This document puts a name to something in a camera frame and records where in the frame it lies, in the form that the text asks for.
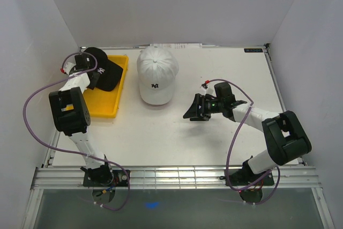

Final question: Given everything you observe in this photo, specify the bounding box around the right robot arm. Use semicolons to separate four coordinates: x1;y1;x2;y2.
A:
183;79;312;188

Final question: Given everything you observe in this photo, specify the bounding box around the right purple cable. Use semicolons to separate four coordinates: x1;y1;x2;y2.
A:
206;78;281;204

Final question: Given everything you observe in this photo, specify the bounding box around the aluminium front rail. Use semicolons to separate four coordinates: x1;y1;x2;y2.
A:
32;165;322;190

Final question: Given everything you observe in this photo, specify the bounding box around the black corner label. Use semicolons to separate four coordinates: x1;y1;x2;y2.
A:
244;48;264;53

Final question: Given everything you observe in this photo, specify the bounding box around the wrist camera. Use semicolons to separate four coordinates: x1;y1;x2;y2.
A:
60;62;76;75
200;80;215;100

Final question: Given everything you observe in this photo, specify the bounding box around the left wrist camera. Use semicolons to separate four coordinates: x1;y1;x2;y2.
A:
60;62;76;75

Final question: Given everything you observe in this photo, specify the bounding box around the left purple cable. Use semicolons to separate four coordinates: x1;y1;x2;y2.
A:
22;52;131;211

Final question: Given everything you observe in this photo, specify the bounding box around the paper label strip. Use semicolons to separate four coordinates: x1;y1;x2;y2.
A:
150;43;203;49

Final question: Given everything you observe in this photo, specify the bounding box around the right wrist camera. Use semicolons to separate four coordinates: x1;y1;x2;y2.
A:
200;80;215;100

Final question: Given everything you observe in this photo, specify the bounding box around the yellow plastic bin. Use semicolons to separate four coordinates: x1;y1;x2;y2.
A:
65;55;129;119

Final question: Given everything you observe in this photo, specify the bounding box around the purple cable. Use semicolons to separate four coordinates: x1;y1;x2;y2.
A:
22;52;131;211
206;78;281;204

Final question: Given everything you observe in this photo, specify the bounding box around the white cap black brim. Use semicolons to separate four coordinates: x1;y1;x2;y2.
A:
137;47;179;106

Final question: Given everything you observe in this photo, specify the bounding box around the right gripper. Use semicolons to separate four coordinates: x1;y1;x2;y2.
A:
183;93;223;121

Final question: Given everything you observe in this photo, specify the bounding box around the black cap white NY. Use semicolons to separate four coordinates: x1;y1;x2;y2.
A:
84;47;123;92

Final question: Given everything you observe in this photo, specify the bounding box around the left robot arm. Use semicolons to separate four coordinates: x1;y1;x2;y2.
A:
49;52;114;186

